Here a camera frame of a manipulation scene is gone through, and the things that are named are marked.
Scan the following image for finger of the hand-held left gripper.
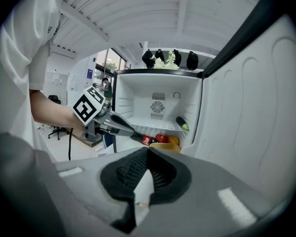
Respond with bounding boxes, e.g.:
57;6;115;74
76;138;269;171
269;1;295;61
100;112;135;136
98;127;133;137

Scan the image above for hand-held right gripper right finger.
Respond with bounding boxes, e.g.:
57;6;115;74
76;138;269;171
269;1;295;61
136;147;285;237

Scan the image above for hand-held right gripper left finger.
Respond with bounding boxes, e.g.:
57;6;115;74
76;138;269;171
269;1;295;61
54;147;149;237

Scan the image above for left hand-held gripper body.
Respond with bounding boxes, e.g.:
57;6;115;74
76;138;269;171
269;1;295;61
73;85;114;143

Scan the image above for brown cardboard box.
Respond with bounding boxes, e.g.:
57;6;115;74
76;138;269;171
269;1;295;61
148;142;182;154

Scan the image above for black mini fridge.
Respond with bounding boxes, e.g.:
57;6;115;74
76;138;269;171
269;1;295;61
112;0;296;212

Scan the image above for person's left forearm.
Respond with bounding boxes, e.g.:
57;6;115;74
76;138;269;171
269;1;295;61
29;89;87;133

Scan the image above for dark blue chair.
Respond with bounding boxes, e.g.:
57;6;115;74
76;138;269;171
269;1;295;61
103;133;114;149

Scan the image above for table with triangle-patterned cloth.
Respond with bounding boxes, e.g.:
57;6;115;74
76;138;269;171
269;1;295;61
95;144;117;158

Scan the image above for brown wooden platform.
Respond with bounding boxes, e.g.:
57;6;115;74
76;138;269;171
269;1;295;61
72;129;105;148

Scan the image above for black office chair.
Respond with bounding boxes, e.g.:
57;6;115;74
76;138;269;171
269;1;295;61
47;95;66;141

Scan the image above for orange bell pepper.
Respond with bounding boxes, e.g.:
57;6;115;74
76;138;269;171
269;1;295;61
168;135;181;146

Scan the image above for black bag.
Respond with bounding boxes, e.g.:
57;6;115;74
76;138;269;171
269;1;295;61
172;49;182;67
185;51;199;71
154;48;166;64
141;48;156;69

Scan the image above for white artificial flowers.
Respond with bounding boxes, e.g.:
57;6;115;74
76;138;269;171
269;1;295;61
151;50;181;71

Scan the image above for person's white shirt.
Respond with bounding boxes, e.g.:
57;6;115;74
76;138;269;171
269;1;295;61
0;0;65;156

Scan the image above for white wire fridge shelf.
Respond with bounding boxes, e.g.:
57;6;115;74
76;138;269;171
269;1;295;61
126;116;188;133

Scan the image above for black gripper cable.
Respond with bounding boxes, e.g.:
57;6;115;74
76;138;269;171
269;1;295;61
68;127;74;161

